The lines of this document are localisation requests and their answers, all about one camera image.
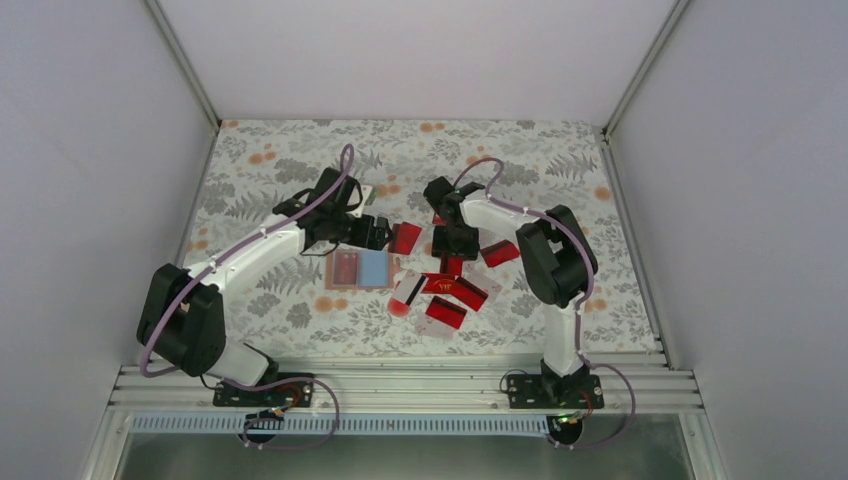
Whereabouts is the white card black stripe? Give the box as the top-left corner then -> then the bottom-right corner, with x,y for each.
387,270 -> 428,317

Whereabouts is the aluminium front rail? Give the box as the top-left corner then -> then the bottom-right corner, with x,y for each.
108,360 -> 704,414

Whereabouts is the white perforated cable duct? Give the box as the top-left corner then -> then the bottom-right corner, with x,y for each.
129,412 -> 548,437

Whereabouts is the tan leather card holder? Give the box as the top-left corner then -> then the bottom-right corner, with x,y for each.
325,249 -> 401,290

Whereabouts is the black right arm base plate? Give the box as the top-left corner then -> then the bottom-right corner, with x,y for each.
503,373 -> 605,410

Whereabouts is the red card black stripe right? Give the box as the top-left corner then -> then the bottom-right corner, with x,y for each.
450,277 -> 489,312

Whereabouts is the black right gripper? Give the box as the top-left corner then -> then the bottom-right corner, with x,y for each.
432,224 -> 479,262

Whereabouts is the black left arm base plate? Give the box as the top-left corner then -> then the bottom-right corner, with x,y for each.
212,372 -> 315,409

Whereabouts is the aluminium corner post left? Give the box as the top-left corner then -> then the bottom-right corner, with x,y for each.
143,0 -> 221,132

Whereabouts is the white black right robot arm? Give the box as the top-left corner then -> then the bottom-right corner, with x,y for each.
423,177 -> 597,407

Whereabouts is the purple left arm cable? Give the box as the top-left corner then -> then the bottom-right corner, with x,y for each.
137,142 -> 356,452

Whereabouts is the red card black stripe upright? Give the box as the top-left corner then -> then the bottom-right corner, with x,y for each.
439,255 -> 464,277

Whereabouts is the aluminium corner post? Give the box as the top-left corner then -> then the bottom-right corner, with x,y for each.
601,0 -> 692,142
143,0 -> 221,132

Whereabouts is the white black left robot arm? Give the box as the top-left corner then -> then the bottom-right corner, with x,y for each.
136,168 -> 393,405

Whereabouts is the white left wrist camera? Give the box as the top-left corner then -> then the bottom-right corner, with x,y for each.
353,185 -> 376,217

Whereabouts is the white floral card bottom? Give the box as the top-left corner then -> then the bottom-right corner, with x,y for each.
415,313 -> 456,341

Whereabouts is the aluminium corner post right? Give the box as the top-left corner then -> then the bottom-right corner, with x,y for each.
601,0 -> 692,142

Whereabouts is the red VIP card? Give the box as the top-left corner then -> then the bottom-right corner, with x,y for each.
421,273 -> 457,295

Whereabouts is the red card black stripe bottom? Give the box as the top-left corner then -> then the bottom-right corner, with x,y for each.
425,296 -> 467,330

